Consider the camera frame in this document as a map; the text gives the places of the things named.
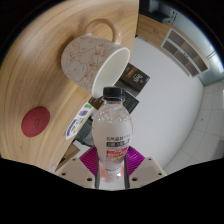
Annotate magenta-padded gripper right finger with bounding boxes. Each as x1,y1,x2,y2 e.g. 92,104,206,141
124,145,167,189

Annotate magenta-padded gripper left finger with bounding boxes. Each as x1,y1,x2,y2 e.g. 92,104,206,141
54,145,101,189

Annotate clear black-capped drink bottle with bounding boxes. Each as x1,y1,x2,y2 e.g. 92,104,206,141
91,86,134,183

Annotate white sticker sheet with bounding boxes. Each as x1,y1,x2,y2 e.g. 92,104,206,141
64,102,94,141

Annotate flat round red coaster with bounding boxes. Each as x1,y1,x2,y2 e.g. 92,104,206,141
21,106,51,138

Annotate black printed carton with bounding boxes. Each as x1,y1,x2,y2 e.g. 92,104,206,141
118,63,151,94

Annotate white patterned ceramic mug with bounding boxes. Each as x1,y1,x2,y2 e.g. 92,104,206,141
60,18,131,99

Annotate wooden glass-door cabinet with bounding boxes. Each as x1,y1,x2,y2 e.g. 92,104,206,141
134,13,211,78

